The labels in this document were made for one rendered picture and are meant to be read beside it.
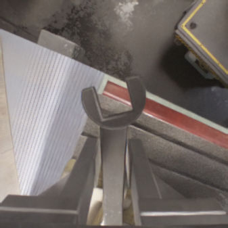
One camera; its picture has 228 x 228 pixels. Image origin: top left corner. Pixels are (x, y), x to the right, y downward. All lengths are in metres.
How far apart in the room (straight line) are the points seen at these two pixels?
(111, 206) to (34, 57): 0.49
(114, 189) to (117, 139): 0.06
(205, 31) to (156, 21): 0.41
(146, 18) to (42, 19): 0.79
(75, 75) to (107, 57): 0.84
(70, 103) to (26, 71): 0.17
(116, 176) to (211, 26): 1.10
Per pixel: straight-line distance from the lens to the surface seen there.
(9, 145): 0.66
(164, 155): 0.61
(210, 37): 1.18
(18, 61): 0.61
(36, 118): 0.60
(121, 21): 1.40
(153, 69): 1.37
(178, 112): 0.59
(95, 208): 0.46
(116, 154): 0.16
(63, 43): 0.67
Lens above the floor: 1.34
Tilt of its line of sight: 76 degrees down
